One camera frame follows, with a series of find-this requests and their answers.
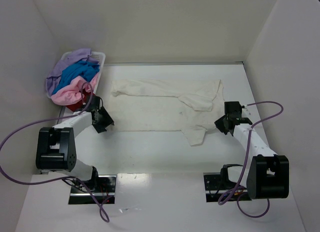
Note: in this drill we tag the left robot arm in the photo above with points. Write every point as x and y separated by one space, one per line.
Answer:
56 146

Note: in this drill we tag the blue t shirt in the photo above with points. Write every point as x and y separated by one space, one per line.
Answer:
84 69

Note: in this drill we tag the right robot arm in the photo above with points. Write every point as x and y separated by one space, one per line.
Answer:
264 173

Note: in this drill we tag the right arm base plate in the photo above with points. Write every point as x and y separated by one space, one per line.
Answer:
214 188

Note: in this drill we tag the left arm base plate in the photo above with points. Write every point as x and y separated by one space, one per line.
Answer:
103 191

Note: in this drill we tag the pink t shirt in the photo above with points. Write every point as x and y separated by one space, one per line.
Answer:
72 93

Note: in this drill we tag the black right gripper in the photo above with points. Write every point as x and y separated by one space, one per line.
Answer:
225 123

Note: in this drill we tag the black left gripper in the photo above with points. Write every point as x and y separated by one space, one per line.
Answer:
104 120

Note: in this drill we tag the dark red t shirt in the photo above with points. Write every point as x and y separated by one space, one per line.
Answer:
79 106

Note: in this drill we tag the lavender t shirt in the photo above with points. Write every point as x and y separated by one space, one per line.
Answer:
54 77

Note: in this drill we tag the white plastic laundry basket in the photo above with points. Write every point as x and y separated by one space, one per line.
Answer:
100 57

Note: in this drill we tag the white t shirt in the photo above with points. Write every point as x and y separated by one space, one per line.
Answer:
142 105

